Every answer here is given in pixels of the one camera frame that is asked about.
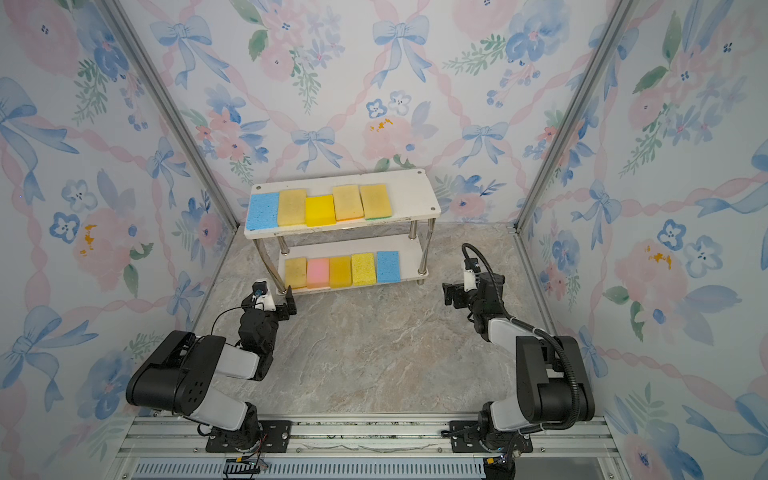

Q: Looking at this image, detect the left aluminium frame post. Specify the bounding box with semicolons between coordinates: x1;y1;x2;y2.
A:
96;1;240;230

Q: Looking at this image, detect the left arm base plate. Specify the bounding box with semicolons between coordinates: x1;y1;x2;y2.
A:
205;420;293;454

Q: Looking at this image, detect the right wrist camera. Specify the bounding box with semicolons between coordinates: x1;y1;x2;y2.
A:
463;257;481;292

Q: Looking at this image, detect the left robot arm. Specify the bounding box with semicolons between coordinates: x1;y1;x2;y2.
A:
125;281;297;454

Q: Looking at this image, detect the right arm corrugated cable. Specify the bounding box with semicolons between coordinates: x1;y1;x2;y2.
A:
460;242;583;430

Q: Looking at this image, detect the dark yellow sponge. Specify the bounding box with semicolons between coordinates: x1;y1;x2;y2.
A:
359;184;393;220

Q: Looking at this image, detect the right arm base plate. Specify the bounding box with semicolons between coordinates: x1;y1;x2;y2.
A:
448;419;534;454

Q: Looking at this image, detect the white two-tier shelf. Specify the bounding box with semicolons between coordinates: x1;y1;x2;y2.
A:
243;169;441;293

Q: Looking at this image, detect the aluminium frame post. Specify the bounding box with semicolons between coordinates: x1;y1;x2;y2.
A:
96;1;240;230
514;0;635;235

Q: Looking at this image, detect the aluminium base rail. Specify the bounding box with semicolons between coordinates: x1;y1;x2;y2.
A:
106;413;629;479

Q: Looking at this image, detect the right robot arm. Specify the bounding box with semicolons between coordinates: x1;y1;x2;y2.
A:
441;273;596;453

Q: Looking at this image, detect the bright yellow sponge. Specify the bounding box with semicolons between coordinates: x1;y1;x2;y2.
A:
305;195;336;228

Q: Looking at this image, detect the right aluminium frame post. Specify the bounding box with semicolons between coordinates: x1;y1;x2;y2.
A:
514;0;635;235

